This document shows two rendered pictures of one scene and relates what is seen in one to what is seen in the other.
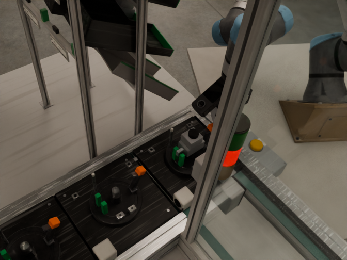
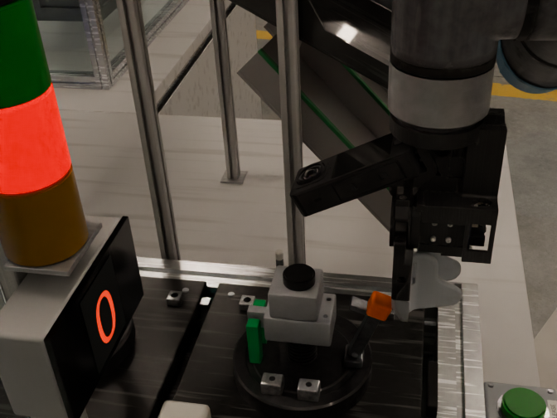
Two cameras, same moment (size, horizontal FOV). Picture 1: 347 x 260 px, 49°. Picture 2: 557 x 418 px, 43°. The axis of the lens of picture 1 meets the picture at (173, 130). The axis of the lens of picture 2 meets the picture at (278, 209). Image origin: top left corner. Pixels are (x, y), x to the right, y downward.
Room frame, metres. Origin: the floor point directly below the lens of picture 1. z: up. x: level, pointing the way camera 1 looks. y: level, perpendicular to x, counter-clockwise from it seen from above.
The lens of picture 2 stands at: (0.37, -0.48, 1.51)
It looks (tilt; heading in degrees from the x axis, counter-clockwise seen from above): 34 degrees down; 58
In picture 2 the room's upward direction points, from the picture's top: 3 degrees counter-clockwise
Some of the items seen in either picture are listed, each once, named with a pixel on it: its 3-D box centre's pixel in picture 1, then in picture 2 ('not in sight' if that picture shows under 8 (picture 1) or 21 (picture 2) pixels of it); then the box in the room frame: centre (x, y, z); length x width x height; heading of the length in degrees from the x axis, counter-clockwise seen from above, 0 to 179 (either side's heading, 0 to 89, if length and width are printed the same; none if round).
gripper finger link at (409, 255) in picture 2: not in sight; (403, 253); (0.70, -0.14, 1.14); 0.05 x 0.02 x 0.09; 45
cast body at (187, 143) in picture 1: (189, 141); (289, 300); (0.65, -0.05, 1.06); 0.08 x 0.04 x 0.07; 135
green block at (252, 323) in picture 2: (181, 159); (254, 341); (0.61, -0.03, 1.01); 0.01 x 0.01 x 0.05; 45
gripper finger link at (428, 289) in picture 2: not in sight; (426, 293); (0.72, -0.15, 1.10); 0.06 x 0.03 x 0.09; 135
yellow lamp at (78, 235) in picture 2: not in sight; (37, 208); (0.44, -0.11, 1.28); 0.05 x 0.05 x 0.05
